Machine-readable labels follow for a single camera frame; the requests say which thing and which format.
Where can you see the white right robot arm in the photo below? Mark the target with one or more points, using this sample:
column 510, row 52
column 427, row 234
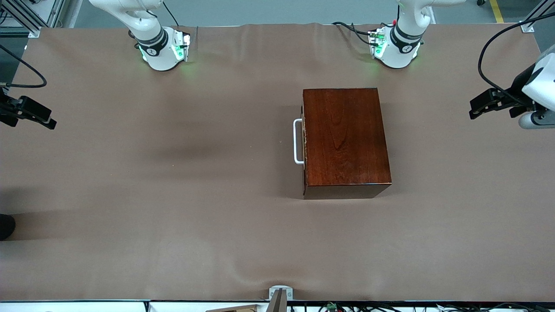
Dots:
column 156, row 56

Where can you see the dark brown wooden cabinet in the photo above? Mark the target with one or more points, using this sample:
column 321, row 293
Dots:
column 347, row 143

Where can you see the brown table mat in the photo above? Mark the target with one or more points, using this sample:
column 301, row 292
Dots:
column 173, row 260

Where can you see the aluminium frame with shelf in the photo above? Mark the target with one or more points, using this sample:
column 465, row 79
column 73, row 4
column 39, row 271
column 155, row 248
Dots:
column 26, row 19

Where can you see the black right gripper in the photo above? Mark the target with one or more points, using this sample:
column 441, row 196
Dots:
column 5, row 108

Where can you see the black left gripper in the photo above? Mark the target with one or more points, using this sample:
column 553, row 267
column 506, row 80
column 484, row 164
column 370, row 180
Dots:
column 519, row 88

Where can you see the grey mounting post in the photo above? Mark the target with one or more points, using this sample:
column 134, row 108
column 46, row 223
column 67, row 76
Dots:
column 277, row 303

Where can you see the silver metal bracket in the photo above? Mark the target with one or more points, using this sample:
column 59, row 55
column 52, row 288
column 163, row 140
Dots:
column 281, row 289

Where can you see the aluminium frame profile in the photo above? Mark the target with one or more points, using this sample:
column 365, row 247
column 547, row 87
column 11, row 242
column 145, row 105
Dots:
column 537, row 9

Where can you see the black round object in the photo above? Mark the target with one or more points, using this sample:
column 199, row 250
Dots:
column 5, row 227

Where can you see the light wooden board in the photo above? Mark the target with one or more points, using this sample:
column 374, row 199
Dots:
column 236, row 309

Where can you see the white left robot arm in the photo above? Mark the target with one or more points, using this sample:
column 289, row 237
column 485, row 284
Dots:
column 405, row 52

